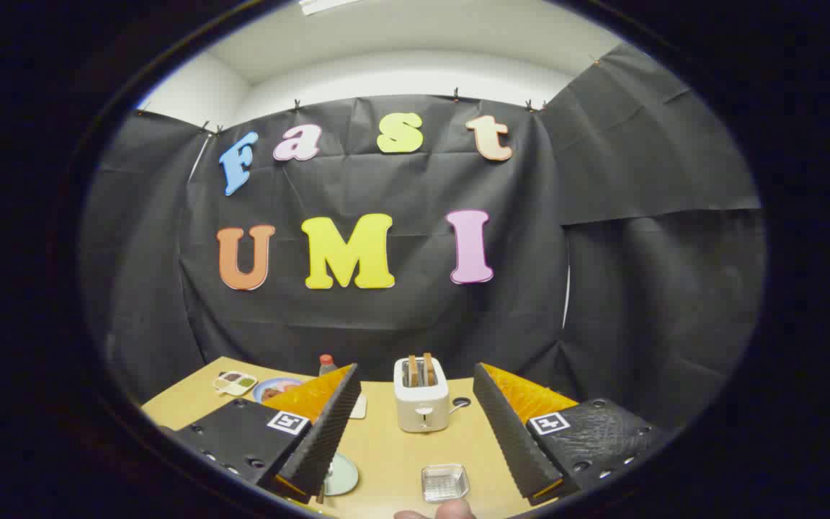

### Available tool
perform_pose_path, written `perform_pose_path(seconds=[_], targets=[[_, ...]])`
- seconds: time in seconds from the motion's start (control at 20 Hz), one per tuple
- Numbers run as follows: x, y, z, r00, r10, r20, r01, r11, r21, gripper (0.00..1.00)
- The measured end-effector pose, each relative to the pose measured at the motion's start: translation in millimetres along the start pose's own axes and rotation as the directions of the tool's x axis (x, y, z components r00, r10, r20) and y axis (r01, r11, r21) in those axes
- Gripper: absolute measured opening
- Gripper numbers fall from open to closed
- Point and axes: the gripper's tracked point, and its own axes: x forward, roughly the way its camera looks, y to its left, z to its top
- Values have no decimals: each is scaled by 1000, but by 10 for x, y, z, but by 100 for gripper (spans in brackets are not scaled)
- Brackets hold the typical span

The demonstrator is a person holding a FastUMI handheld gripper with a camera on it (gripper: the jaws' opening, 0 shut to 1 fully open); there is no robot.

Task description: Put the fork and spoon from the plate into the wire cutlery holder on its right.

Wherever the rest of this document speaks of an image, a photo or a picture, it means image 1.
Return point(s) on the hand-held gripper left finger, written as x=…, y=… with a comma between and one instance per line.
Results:
x=328, y=432

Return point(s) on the white square coaster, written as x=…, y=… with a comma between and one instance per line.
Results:
x=359, y=407

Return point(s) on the brown meat pieces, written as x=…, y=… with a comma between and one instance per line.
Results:
x=276, y=392

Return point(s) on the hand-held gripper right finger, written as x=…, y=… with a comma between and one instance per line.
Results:
x=509, y=432

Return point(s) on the toasted bread slice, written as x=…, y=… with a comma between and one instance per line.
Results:
x=429, y=367
x=413, y=371

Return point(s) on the black backdrop cloth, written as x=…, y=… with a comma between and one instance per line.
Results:
x=386, y=324

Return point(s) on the white divided sauce dish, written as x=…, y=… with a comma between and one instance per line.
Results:
x=235, y=382

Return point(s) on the dark round table grommet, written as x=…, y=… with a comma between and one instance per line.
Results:
x=462, y=401

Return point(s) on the white toaster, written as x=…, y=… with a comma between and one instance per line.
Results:
x=422, y=407

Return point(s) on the light green plate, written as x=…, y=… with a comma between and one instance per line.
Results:
x=344, y=476

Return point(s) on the clear water bottle red cap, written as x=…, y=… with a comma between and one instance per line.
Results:
x=326, y=364

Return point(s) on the blue plate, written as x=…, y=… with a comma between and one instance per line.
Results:
x=265, y=386

